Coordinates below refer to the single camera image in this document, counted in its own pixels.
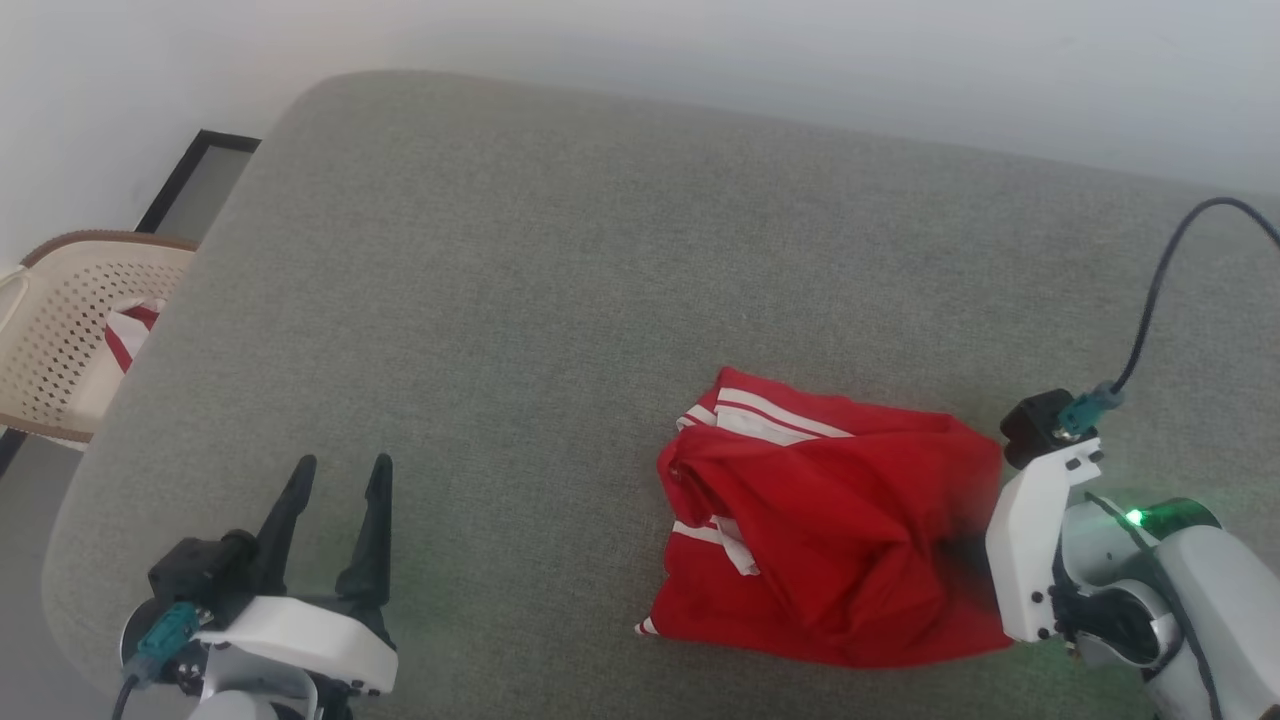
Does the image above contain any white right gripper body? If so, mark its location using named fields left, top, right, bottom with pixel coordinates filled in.
left=985, top=437, right=1104, bottom=644

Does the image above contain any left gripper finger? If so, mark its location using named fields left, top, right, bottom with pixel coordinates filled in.
left=250, top=455, right=318, bottom=598
left=335, top=453, right=394, bottom=641

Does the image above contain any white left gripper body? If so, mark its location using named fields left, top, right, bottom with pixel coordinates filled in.
left=195, top=597, right=399, bottom=720

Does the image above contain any red and white shirt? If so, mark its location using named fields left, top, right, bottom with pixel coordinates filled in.
left=635, top=366, right=1016, bottom=669

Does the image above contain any red white striped garment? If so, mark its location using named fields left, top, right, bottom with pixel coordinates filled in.
left=103, top=298, right=167, bottom=375

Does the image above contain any beige perforated laundry basket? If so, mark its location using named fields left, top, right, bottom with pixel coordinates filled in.
left=0, top=230, right=199, bottom=449

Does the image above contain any grey fabric sofa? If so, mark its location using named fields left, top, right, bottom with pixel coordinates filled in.
left=42, top=70, right=1280, bottom=720

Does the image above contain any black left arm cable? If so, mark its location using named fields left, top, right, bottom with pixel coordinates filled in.
left=112, top=603, right=201, bottom=720

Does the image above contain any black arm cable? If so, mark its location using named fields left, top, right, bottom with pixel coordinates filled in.
left=112, top=603, right=201, bottom=720
left=1060, top=197, right=1280, bottom=436

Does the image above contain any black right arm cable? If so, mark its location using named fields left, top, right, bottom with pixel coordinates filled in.
left=1060, top=197, right=1280, bottom=436

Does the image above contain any black rectangular frame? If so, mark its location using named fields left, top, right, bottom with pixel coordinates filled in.
left=135, top=130, right=263, bottom=236

